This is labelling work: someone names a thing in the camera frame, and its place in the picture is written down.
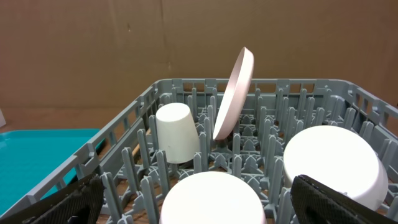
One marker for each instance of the white bowl with scraps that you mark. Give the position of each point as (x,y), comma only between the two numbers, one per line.
(212,197)

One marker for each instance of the grey dishwasher rack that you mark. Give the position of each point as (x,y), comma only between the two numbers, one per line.
(274,112)

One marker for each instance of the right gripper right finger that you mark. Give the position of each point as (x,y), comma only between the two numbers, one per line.
(313,203)

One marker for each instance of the white paper cup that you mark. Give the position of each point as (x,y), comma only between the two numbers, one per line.
(176,133)

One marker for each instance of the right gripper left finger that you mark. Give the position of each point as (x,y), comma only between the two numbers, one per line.
(79,202)

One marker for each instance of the teal serving tray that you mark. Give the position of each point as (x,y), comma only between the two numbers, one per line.
(28,156)

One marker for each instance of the white round plate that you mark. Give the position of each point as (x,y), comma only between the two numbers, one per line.
(235,94)

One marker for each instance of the white bowl with peanuts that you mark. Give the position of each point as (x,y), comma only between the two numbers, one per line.
(339,159)

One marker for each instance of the wooden chopstick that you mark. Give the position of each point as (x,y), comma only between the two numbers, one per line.
(137,148)

